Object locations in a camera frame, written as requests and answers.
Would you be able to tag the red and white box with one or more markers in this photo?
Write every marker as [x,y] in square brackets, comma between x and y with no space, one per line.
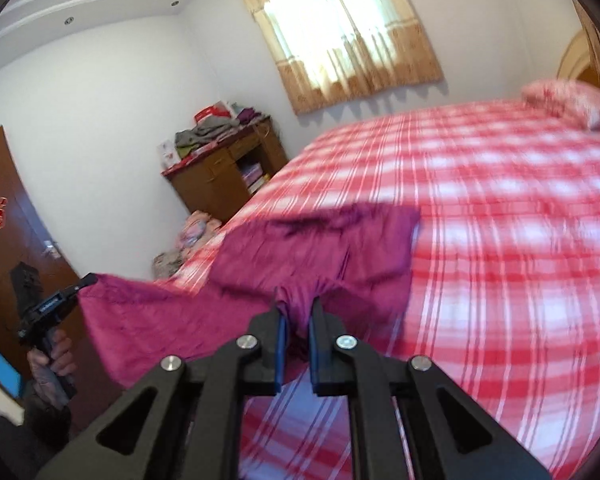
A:
[215,112]

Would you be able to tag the cream wooden headboard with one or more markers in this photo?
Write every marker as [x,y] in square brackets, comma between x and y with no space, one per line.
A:
[572,57]

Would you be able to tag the brown wooden desk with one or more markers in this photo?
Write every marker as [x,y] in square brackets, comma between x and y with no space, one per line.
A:
[210,190]

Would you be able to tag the white printed box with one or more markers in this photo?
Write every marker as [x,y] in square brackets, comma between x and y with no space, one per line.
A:
[167,155]

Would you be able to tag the person's left forearm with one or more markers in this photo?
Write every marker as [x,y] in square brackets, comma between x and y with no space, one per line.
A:
[47,427]

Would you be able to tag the magenta puffer jacket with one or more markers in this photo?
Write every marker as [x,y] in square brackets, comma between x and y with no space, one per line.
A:
[180,320]

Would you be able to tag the person's left hand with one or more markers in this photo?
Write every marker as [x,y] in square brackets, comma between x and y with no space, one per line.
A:
[45,380]

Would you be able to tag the beige patterned window curtain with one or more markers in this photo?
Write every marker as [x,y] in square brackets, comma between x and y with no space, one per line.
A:
[345,35]

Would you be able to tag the purple folded clothes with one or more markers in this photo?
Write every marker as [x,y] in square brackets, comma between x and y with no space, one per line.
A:
[250,115]

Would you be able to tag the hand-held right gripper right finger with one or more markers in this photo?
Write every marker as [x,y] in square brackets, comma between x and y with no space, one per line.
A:
[314,352]

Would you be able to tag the grey floral cloth pile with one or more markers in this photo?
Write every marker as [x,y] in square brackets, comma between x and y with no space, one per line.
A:
[169,264]

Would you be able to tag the stack of boxes in desk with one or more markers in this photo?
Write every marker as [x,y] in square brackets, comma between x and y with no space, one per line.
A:
[255,177]

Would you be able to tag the grey clothes pile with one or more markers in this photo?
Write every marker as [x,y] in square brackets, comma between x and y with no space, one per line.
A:
[205,136]

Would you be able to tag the red flat box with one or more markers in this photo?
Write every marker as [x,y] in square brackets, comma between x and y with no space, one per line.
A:
[190,161]

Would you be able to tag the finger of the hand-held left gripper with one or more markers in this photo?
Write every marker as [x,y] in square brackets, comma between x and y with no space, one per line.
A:
[82,282]

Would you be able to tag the pink floral folded quilt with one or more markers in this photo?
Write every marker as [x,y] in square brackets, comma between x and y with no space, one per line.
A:
[572,102]

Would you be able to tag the bed with red plaid sheet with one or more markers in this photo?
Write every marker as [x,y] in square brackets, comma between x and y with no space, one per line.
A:
[480,285]

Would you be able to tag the pink floral clothes pile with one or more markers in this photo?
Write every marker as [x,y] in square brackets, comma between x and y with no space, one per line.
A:
[200,232]

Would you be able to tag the green cloth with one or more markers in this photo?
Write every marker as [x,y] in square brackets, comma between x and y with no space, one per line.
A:
[186,152]

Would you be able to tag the brown wooden door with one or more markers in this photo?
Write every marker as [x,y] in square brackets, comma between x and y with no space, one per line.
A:
[10,210]

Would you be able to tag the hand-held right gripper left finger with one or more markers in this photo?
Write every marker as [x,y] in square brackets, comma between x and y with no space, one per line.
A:
[280,352]

